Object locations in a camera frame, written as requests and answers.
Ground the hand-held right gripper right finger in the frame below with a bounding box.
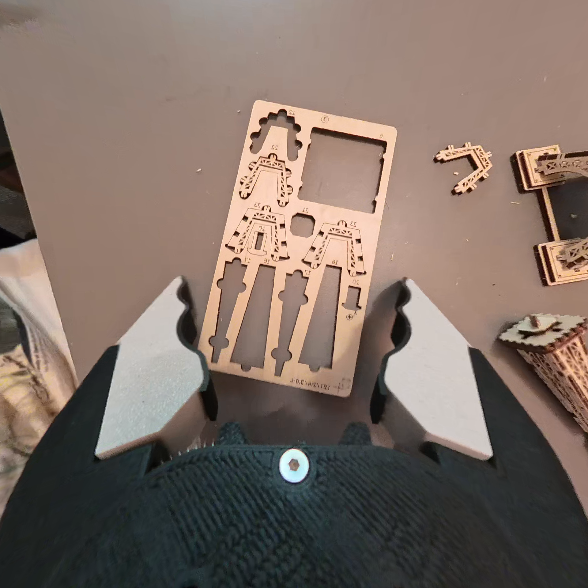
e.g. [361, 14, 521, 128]
[371, 277, 494, 461]

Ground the wooden tower spire model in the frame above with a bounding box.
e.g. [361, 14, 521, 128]
[498, 314, 588, 433]

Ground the person's printed white t-shirt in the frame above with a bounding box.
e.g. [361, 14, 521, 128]
[0, 239, 78, 506]

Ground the wooden tower base model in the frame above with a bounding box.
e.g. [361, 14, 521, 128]
[511, 145, 588, 286]

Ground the wooden arch truss piece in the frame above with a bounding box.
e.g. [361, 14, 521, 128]
[433, 143, 493, 194]

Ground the grey desk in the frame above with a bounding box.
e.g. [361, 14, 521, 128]
[0, 0, 588, 524]

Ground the wooden puzzle part sheet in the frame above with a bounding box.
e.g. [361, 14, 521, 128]
[198, 100, 398, 398]

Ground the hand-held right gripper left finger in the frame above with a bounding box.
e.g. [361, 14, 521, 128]
[94, 276, 217, 461]

